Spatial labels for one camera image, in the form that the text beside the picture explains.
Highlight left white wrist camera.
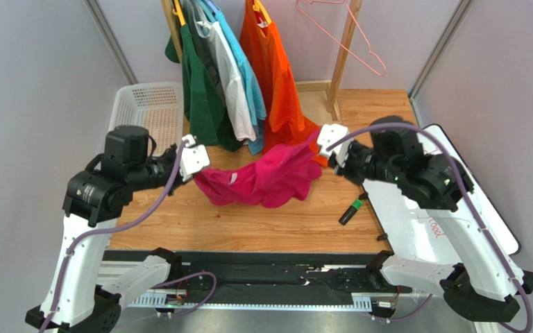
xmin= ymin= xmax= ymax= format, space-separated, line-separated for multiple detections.
xmin=179 ymin=134 xmax=211 ymax=182

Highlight magenta t shirt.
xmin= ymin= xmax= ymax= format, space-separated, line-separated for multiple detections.
xmin=194 ymin=130 xmax=322 ymax=208

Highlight orange t shirt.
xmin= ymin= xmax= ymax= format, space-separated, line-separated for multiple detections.
xmin=239 ymin=1 xmax=321 ymax=153

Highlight green black highlighter marker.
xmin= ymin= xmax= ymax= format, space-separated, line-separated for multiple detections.
xmin=338 ymin=199 xmax=363 ymax=225

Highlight grey t shirt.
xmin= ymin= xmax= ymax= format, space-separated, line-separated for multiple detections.
xmin=180 ymin=0 xmax=226 ymax=106

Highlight white t shirt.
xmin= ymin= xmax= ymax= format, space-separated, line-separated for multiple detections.
xmin=205 ymin=22 xmax=256 ymax=141

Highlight wooden clothes rack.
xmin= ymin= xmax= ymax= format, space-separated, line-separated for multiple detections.
xmin=160 ymin=0 xmax=364 ymax=122

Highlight yellow hanger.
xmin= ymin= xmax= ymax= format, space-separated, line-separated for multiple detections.
xmin=173 ymin=0 xmax=186 ymax=26

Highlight light blue t shirt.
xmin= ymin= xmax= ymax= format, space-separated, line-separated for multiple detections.
xmin=203 ymin=1 xmax=267 ymax=155

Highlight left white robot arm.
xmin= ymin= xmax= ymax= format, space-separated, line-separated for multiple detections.
xmin=25 ymin=126 xmax=209 ymax=332

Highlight pink wire hanger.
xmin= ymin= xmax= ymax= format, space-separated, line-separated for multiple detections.
xmin=295 ymin=0 xmax=387 ymax=78

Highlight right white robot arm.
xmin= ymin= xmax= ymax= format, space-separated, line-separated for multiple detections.
xmin=317 ymin=117 xmax=533 ymax=327

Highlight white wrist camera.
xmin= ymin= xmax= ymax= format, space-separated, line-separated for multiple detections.
xmin=179 ymin=134 xmax=211 ymax=182
xmin=316 ymin=123 xmax=353 ymax=168

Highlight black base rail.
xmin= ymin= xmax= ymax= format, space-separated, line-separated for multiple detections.
xmin=104 ymin=250 xmax=406 ymax=307

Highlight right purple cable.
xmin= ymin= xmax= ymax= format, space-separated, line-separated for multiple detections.
xmin=324 ymin=121 xmax=533 ymax=333

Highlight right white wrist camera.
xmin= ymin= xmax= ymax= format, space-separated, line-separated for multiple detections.
xmin=316 ymin=123 xmax=353 ymax=168

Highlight green t shirt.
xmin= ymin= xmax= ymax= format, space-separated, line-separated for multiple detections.
xmin=179 ymin=24 xmax=242 ymax=152

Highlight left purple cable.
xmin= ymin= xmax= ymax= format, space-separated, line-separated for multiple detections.
xmin=37 ymin=138 xmax=219 ymax=333

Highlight white plastic laundry basket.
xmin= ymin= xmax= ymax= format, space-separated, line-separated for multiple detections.
xmin=108 ymin=81 xmax=184 ymax=156

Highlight white whiteboard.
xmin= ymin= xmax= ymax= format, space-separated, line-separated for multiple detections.
xmin=363 ymin=123 xmax=523 ymax=273

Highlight purple cable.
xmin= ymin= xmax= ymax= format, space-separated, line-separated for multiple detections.
xmin=37 ymin=138 xmax=219 ymax=333
xmin=324 ymin=121 xmax=533 ymax=333

